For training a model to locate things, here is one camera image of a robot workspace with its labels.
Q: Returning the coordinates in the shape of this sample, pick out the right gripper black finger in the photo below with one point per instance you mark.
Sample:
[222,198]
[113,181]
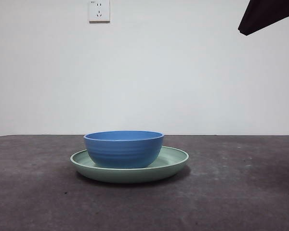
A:
[265,14]

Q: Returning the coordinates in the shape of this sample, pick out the blue ribbed bowl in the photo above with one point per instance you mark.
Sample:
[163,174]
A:
[122,154]

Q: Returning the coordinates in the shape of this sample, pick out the green shallow plate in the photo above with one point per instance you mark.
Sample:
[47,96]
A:
[130,176]

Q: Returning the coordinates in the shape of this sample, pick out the white wall socket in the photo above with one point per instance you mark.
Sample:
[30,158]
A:
[99,13]

